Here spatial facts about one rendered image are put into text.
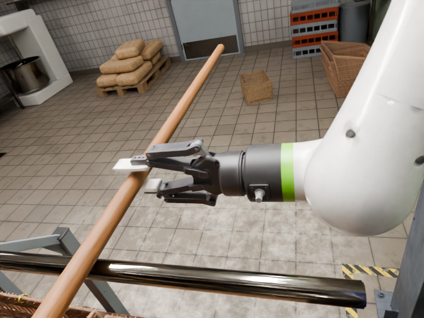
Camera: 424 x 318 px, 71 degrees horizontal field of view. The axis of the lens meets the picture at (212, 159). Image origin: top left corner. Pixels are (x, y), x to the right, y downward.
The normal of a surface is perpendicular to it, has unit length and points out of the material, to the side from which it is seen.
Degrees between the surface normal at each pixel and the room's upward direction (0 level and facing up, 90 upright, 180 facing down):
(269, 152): 11
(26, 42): 90
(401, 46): 49
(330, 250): 0
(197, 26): 90
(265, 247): 0
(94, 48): 90
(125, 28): 90
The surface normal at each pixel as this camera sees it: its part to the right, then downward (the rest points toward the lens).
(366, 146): -0.52, -0.16
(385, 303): -0.20, -0.80
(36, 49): -0.22, 0.60
